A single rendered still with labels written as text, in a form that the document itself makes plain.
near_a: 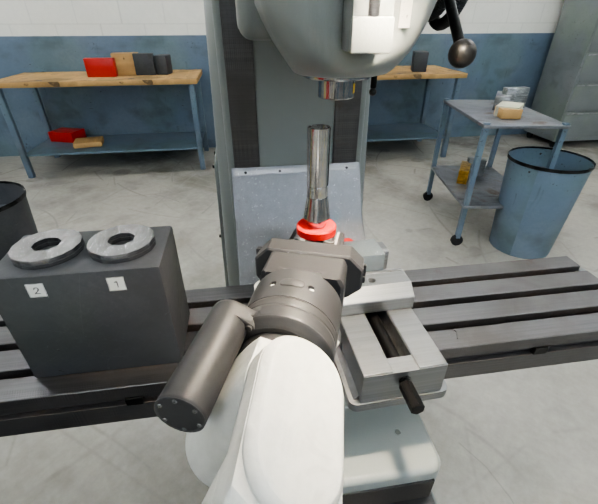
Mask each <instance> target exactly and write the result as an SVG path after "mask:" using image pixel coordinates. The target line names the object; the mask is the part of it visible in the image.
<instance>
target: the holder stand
mask: <svg viewBox="0 0 598 504"><path fill-rule="evenodd" d="M0 315H1V317H2V319H3V321H4V323H5V324H6V326H7V328H8V330H9V331H10V333H11V335H12V337H13V339H14V340H15V342H16V344H17V346H18V347H19V349H20V351H21V353H22V355H23V356H24V358H25V360H26V362H27V363H28V365H29V367H30V369H31V371H32V372H33V374H34V376H35V377H36V378H40V377H49V376H58V375H68V374H77V373H86V372H95V371H104V370H114V369H123V368H132V367H141V366H150V365H160V364H169V363H178V362H180V361H181V359H182V357H183V354H184V347H185V341H186V334H187V328H188V321H189V315H190V312H189V307H188V302H187V297H186V292H185V287H184V282H183V278H182V273H181V268H180V263H179V258H178V253H177V248H176V243H175V239H174V234H173V229H172V227H171V226H157V227H148V226H144V225H140V224H127V225H120V226H115V227H112V228H108V229H105V230H96V231H81V232H79V231H75V230H72V229H53V230H46V231H43V232H39V233H36V234H32V235H25V236H23V238H22V239H21V240H19V241H18V242H17V243H15V244H14V245H13V246H11V248H10V250H9V252H8V253H7V254H6V255H5V256H4V257H3V258H2V259H1V260H0Z"/></svg>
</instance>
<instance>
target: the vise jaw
mask: <svg viewBox="0 0 598 504"><path fill-rule="evenodd" d="M414 298H415V296H414V292H413V287H412V283H411V280H410V279H409V278H408V276H407V275H406V274H405V272H404V271H403V270H402V268H396V269H387V270H378V271H368V272H366V274H365V282H364V283H362V286H361V289H360V290H358V291H357V292H355V293H353V294H352V295H350V296H348V297H344V302H343V308H342V316H350V315H358V314H365V313H373V312H381V311H389V310H397V309H405V308H412V307H413V303H414ZM342 316H341V317H342Z"/></svg>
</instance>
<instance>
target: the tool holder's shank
mask: <svg viewBox="0 0 598 504"><path fill-rule="evenodd" d="M330 138H331V126H329V125H325V124H313V125H309V126H308V127H307V196H306V201H305V207H304V213H303V218H304V219H305V220H307V225H308V226H309V227H312V228H322V227H324V226H325V225H326V221H327V220H329V219H330V210H329V201H328V182H329V160H330Z"/></svg>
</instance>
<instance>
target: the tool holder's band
mask: <svg viewBox="0 0 598 504"><path fill-rule="evenodd" d="M296 231H297V234H298V235H299V236H300V237H301V238H303V239H306V240H310V241H324V240H328V239H330V238H332V237H333V236H334V235H335V234H336V224H335V222H334V221H332V220H331V219H329V220H327V221H326V225H325V226H324V227H322V228H312V227H309V226H308V225H307V220H305V219H304V218H302V219H301V220H300V221H298V223H297V225H296Z"/></svg>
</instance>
